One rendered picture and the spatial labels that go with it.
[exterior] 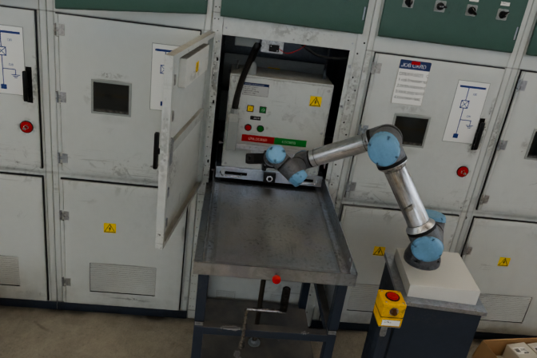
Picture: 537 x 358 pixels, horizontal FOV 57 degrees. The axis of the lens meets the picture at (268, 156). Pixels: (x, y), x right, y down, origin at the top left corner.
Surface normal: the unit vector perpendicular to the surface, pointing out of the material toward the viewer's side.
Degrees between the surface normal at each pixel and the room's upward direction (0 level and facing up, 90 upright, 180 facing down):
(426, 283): 3
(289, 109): 90
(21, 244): 90
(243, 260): 0
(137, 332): 0
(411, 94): 90
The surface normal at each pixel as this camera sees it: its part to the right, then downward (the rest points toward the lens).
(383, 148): -0.38, 0.21
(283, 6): 0.05, 0.38
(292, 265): 0.13, -0.92
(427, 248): -0.27, 0.44
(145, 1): 0.64, 0.36
